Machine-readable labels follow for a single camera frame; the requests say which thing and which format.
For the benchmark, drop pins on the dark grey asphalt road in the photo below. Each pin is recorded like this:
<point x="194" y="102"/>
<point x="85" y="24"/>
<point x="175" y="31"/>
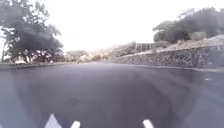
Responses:
<point x="106" y="96"/>

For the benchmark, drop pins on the overgrown slope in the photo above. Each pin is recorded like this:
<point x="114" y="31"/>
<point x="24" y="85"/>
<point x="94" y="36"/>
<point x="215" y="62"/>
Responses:
<point x="196" y="44"/>

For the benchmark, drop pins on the tall stone retaining wall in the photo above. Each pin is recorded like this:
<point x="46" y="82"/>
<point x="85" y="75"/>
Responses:
<point x="180" y="57"/>

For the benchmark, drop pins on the low stone wall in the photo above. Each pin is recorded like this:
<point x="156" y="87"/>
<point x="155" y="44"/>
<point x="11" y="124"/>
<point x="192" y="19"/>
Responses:
<point x="26" y="65"/>

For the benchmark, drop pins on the group of trees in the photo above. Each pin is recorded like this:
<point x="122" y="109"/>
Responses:
<point x="196" y="23"/>

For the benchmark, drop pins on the large dark tree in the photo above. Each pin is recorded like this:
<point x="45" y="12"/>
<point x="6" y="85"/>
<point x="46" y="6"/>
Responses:
<point x="30" y="33"/>

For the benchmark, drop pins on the robot's own part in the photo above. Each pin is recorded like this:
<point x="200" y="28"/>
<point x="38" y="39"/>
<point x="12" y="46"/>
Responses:
<point x="75" y="125"/>
<point x="148" y="124"/>

